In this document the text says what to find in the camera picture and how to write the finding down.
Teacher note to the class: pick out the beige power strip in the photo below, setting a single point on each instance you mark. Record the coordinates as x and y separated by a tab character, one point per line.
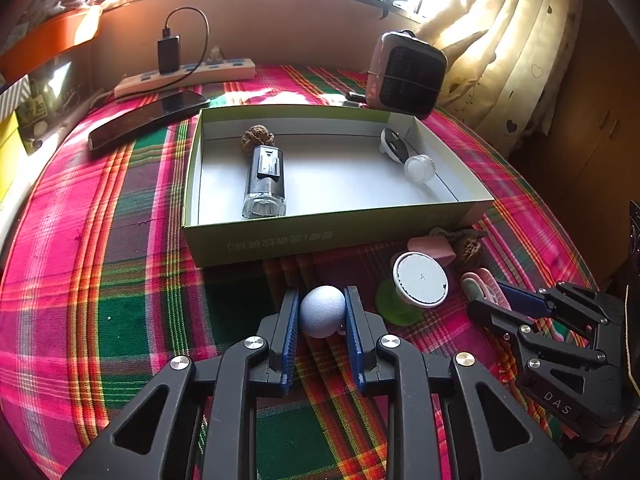
210	72

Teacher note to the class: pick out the black oval three-hole disc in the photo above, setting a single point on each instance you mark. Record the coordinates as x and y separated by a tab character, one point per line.
395	145

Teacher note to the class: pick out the grey mushroom-shaped knob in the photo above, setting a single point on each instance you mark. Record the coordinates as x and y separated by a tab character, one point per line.
322	310

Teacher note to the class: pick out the white plug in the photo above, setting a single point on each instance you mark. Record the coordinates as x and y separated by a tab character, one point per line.
215	56

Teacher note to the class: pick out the brown walnut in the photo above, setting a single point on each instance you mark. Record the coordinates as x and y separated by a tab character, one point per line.
469	252
256	137

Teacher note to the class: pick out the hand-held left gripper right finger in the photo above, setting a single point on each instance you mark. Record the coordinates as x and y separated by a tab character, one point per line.
352	340

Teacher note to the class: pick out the orange tray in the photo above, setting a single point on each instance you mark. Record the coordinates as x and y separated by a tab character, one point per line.
50	40

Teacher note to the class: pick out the black smartphone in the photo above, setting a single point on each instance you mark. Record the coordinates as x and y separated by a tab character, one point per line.
150	117

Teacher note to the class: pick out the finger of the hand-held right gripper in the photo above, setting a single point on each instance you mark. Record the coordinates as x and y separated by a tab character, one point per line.
522	301
492	312

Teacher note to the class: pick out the black clear plastic light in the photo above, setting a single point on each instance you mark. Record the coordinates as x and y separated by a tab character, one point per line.
264	180

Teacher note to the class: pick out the striped gift box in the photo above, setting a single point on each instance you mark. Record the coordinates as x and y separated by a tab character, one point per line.
12	97

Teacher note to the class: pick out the pink U-shaped clip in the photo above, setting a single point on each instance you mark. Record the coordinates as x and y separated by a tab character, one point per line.
480	282

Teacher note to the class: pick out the green and white cardboard box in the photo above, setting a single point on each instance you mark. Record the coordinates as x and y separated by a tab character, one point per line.
350	185

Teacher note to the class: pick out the pink green plaid cloth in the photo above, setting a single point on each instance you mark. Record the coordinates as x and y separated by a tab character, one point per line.
100	260

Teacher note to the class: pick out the cream heart-print curtain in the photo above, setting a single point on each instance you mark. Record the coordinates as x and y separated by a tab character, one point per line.
515	60

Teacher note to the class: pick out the small grey fan heater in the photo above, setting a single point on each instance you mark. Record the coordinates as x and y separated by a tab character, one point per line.
405	80

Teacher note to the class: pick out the pink curved massager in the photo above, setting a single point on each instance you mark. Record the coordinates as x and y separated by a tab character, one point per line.
430	249

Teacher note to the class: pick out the white ribbed round container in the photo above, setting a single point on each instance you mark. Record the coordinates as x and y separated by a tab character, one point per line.
420	169

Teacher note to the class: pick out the white disc green-base stand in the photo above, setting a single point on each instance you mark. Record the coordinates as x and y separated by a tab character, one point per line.
420	280

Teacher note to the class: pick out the black charger adapter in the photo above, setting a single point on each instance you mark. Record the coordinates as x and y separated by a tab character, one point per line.
169	55

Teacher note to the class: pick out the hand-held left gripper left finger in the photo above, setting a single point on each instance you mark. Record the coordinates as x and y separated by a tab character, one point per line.
290	340

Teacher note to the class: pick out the brown wooden cabinet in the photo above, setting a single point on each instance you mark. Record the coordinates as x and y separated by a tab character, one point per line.
590	160

